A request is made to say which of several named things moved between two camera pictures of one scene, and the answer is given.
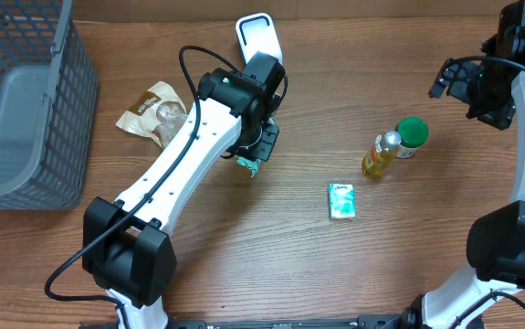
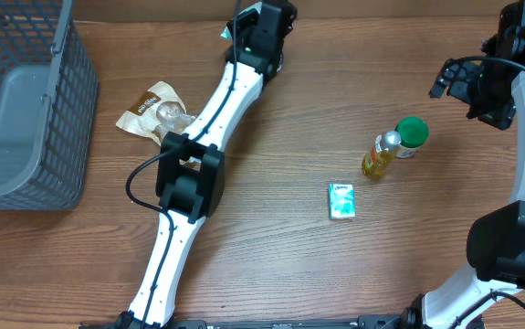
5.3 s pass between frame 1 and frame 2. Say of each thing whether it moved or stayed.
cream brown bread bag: stayed
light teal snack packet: moved
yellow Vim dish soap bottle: stayed
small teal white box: stayed
